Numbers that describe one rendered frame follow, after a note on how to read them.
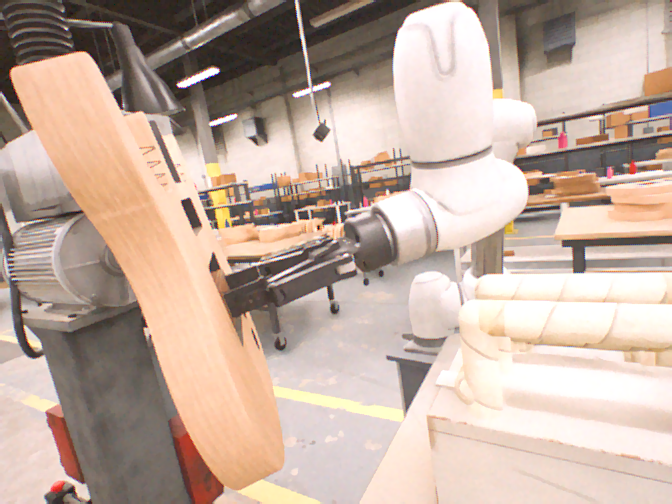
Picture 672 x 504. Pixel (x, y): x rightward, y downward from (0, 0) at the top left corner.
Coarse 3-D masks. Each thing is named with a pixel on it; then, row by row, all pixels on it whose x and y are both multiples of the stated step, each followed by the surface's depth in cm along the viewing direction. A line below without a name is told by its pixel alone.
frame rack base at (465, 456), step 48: (528, 384) 37; (576, 384) 36; (624, 384) 35; (432, 432) 35; (480, 432) 33; (528, 432) 31; (576, 432) 30; (624, 432) 29; (480, 480) 34; (528, 480) 31; (576, 480) 29; (624, 480) 27
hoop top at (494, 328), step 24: (480, 312) 31; (504, 312) 30; (528, 312) 29; (552, 312) 29; (576, 312) 28; (600, 312) 27; (624, 312) 26; (648, 312) 26; (504, 336) 31; (528, 336) 30; (552, 336) 29; (576, 336) 28; (600, 336) 27; (624, 336) 26; (648, 336) 25
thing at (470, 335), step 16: (464, 336) 33; (480, 336) 32; (496, 336) 32; (464, 352) 33; (480, 352) 32; (496, 352) 32; (464, 368) 34; (480, 368) 32; (496, 368) 32; (480, 384) 33; (496, 384) 33; (480, 400) 33; (496, 400) 33; (480, 416) 33; (496, 416) 33
